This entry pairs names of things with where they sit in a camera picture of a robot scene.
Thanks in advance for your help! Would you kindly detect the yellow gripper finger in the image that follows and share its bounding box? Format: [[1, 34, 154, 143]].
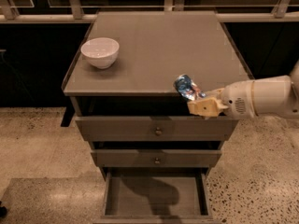
[[187, 97, 228, 118], [205, 88, 223, 99]]

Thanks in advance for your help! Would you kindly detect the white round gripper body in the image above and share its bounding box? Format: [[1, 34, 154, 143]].
[[221, 80, 255, 119]]

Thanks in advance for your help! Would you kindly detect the blue silver redbull can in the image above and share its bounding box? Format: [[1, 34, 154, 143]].
[[174, 74, 206, 101]]

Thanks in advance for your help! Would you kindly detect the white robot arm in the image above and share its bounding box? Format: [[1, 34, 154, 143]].
[[187, 61, 299, 119]]

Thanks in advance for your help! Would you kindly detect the brass top drawer knob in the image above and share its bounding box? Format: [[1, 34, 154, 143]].
[[155, 127, 163, 136]]

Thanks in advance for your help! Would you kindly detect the grey wooden drawer cabinet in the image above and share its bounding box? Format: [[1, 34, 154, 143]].
[[61, 10, 255, 224]]

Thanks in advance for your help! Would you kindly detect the top grey drawer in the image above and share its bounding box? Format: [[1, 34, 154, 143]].
[[76, 116, 237, 142]]

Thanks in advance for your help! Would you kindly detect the bottom grey open drawer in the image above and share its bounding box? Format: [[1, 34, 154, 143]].
[[94, 168, 221, 224]]

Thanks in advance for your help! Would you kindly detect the middle grey drawer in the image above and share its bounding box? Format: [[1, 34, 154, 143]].
[[91, 149, 221, 168]]

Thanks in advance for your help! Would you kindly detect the metal window railing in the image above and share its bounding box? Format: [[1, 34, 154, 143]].
[[0, 0, 299, 23]]

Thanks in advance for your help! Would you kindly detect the white ceramic bowl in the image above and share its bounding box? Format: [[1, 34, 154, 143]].
[[80, 37, 120, 69]]

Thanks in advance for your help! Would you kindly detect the black shoe tip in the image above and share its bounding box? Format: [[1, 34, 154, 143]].
[[0, 202, 7, 217]]

